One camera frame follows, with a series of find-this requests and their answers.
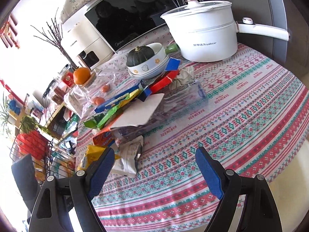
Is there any grey refrigerator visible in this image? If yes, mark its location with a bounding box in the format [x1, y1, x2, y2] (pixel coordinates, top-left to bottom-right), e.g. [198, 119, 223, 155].
[205, 0, 308, 78]

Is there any cream paper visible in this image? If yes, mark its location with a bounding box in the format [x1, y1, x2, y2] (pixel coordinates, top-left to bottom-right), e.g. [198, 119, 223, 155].
[169, 66, 194, 90]

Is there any white electric cooking pot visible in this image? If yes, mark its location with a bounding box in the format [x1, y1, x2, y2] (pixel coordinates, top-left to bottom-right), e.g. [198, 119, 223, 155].
[161, 0, 290, 62]

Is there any white bowl with green handle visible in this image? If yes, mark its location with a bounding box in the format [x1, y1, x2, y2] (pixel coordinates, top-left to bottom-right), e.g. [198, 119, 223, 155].
[126, 43, 180, 78]

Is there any black microwave oven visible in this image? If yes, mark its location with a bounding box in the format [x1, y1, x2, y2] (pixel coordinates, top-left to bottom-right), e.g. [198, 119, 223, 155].
[85, 0, 201, 52]

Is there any yellow snack wrapper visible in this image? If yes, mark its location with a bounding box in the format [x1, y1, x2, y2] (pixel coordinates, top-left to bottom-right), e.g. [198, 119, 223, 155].
[77, 145, 107, 171]

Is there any dark green squash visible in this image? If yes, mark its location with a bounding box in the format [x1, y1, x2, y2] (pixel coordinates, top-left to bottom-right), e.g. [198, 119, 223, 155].
[126, 46, 155, 67]

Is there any white printed sachet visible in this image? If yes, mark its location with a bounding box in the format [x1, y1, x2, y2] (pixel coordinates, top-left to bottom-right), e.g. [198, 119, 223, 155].
[111, 136, 143, 178]

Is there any orange fruit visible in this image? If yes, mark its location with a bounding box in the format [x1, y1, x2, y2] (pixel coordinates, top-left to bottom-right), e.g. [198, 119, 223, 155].
[73, 67, 91, 85]

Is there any green snack wrapper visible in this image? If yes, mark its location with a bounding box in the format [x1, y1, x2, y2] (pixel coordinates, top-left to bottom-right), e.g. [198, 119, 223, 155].
[83, 99, 130, 129]

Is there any patterned tablecloth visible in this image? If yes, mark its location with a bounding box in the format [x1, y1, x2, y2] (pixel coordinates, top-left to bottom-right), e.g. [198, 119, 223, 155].
[74, 25, 309, 232]

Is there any cream air fryer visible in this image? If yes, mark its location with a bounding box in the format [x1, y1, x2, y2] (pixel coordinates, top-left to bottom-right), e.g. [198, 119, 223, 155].
[61, 19, 114, 70]

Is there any blue rectangular box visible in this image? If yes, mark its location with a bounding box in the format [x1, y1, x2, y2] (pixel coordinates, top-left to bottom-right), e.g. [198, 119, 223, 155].
[94, 81, 144, 113]

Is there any red wall ornament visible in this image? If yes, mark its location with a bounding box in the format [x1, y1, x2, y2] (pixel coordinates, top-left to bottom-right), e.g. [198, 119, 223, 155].
[1, 13, 20, 49]

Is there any dried twig bundle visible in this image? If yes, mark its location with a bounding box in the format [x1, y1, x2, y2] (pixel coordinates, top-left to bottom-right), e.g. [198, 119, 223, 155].
[31, 9, 77, 71]

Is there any clear plastic bottle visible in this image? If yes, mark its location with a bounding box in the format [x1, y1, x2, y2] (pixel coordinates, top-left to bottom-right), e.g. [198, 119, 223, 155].
[112, 80, 207, 142]

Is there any torn blue carton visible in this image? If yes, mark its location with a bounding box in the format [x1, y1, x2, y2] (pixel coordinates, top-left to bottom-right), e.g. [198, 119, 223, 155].
[108, 58, 181, 131]

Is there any wire basket rack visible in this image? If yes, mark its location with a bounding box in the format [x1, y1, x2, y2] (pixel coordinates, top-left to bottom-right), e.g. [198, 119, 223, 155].
[10, 115, 76, 184]

